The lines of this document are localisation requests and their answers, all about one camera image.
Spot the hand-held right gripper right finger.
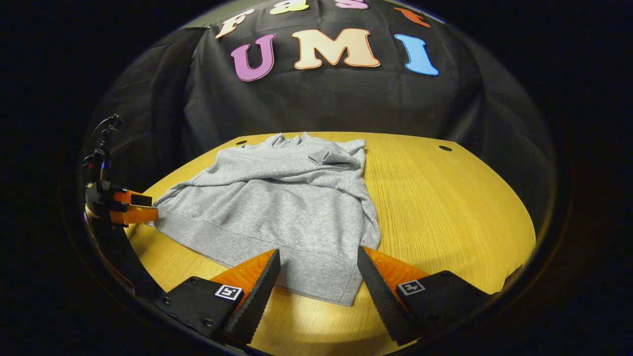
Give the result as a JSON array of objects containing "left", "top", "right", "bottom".
[{"left": 356, "top": 246, "right": 496, "bottom": 347}]

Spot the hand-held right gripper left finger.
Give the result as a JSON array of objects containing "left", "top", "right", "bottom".
[{"left": 156, "top": 249, "right": 281, "bottom": 347}]

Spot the grey sweatshirt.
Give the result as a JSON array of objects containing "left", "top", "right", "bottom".
[{"left": 151, "top": 132, "right": 381, "bottom": 307}]

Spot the black backdrop cloth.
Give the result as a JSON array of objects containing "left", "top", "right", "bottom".
[{"left": 82, "top": 0, "right": 557, "bottom": 218}]

